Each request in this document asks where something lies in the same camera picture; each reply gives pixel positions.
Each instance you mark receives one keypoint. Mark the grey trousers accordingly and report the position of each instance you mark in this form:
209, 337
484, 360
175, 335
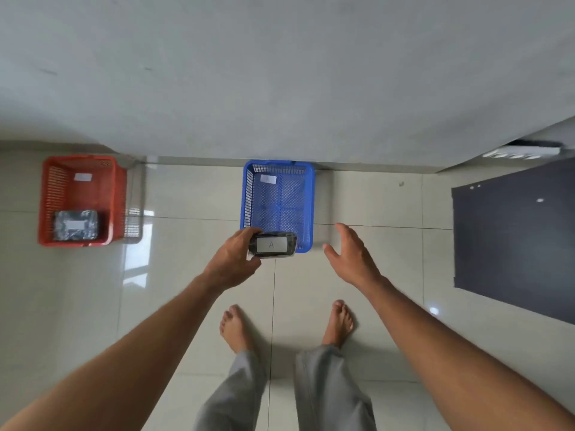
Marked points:
328, 394

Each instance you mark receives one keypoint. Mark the person's right hand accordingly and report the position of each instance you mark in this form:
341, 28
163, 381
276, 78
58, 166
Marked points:
357, 262

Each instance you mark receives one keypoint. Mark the person's left hand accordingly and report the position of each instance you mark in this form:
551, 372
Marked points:
229, 262

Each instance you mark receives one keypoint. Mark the person's right foot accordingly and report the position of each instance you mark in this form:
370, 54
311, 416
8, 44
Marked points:
339, 323

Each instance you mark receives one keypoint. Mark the black packet with white label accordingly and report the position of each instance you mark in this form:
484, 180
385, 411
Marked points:
273, 245

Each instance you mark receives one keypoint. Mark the person's left foot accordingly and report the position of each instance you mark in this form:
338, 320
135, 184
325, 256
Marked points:
234, 329

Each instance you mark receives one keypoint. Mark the grey packet with white label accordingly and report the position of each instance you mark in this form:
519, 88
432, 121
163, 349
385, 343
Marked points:
75, 225

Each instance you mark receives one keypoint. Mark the person's left thumb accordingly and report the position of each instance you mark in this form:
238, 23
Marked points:
254, 263

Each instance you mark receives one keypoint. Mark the red plastic basket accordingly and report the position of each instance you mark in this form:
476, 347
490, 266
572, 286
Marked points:
101, 192

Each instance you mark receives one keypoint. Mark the blue plastic basket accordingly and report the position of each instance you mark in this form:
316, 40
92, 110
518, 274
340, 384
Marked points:
281, 201

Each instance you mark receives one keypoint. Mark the dark grey floor mat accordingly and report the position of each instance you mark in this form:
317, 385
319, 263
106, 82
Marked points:
516, 242

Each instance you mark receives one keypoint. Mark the person's foot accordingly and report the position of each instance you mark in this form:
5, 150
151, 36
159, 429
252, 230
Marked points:
339, 323
234, 329

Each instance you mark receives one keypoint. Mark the person's left forearm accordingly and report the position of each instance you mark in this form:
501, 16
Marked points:
125, 354

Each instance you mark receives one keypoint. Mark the person's right forearm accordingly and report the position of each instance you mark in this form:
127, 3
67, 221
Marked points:
449, 359

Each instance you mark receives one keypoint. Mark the person's right thumb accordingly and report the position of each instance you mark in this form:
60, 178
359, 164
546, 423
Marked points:
331, 254

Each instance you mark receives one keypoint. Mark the white power strip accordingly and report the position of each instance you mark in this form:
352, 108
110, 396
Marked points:
523, 152

